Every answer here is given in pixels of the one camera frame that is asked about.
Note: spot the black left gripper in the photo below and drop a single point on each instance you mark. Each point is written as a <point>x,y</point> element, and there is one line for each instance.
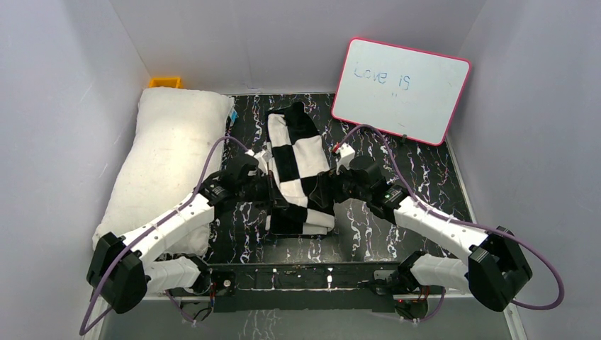
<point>265,190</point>

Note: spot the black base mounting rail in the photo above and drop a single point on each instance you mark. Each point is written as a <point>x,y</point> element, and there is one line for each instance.
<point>312,286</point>

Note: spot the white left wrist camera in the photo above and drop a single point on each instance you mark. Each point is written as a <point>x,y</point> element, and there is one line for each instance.
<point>263,158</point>

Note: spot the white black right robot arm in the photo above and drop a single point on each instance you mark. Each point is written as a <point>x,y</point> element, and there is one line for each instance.
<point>490,266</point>

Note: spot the black white checkered pillowcase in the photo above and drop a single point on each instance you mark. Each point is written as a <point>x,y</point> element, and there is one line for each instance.
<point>297,159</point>

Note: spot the yellow plastic bin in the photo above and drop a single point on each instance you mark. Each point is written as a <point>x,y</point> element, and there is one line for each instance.
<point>169,82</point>

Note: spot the pink framed whiteboard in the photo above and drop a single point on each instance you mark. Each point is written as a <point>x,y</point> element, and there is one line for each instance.
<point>400,90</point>

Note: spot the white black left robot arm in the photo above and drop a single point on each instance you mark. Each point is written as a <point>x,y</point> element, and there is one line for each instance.
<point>155,244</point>

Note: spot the white pillow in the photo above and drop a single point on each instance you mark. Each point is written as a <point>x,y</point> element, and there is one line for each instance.
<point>176,140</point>

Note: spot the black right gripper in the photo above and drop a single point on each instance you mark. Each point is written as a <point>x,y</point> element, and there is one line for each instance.
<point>326,180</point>

